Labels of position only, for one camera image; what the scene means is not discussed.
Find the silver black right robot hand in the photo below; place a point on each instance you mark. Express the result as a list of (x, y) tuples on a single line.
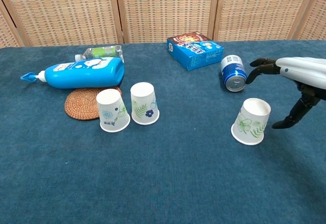
[(303, 70)]

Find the white floral paper cup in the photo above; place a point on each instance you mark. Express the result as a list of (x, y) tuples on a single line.
[(252, 119), (144, 104), (112, 112)]

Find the blue white drink can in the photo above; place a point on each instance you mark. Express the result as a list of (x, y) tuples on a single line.
[(233, 68)]

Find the blue cookie box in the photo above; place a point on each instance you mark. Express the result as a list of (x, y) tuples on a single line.
[(193, 51)]

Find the woven wooden folding screen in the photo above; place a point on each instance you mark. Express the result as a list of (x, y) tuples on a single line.
[(165, 10)]

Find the dark teal tablecloth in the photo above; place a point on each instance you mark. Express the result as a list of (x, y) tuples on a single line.
[(193, 183)]

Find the clear green-label water bottle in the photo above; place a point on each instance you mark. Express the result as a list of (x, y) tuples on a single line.
[(102, 51)]

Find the blue pump soap bottle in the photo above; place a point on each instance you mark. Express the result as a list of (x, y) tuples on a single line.
[(84, 75)]

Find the round woven rattan coaster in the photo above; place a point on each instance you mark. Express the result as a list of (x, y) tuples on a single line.
[(81, 104)]

